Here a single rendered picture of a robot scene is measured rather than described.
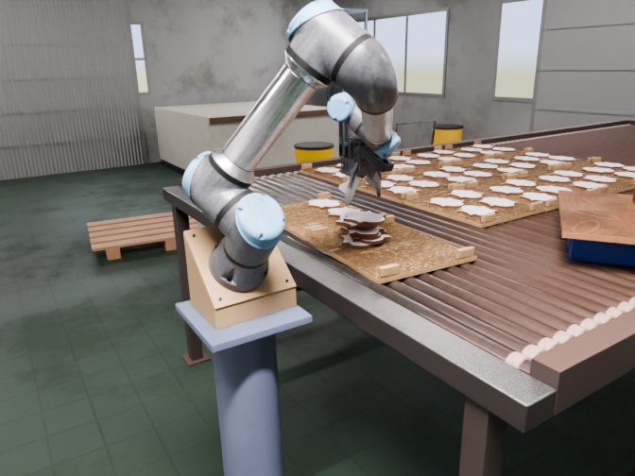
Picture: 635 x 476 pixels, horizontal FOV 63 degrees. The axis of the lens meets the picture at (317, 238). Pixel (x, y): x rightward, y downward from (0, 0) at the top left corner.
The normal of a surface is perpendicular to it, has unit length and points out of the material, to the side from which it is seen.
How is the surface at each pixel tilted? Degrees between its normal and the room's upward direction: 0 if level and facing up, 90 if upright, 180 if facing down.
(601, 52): 90
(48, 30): 90
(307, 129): 90
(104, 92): 90
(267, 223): 49
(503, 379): 0
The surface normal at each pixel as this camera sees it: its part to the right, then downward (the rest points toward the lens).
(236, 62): 0.53, 0.26
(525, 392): -0.02, -0.95
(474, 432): -0.84, 0.18
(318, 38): -0.35, 0.21
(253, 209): 0.44, -0.44
